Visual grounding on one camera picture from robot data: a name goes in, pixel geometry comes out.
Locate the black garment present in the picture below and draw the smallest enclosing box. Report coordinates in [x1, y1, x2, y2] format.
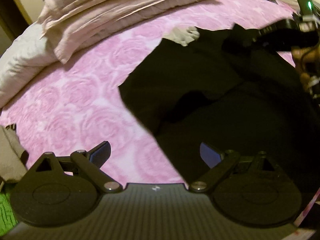
[119, 25, 319, 186]

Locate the right hand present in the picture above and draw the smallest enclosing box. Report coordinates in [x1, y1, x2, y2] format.
[291, 47, 319, 92]

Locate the grey cloth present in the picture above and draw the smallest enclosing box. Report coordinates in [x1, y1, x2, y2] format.
[1, 124, 29, 185]

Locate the pink floral bedspread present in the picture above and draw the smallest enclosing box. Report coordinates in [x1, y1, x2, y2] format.
[1, 0, 292, 184]

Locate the grey white sock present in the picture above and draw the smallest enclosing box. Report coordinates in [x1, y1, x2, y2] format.
[163, 27, 200, 47]

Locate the white striped sheet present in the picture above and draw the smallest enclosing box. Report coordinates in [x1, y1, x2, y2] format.
[1, 23, 57, 107]

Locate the folded pink duvet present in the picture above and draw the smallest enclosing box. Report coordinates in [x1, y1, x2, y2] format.
[37, 0, 202, 63]

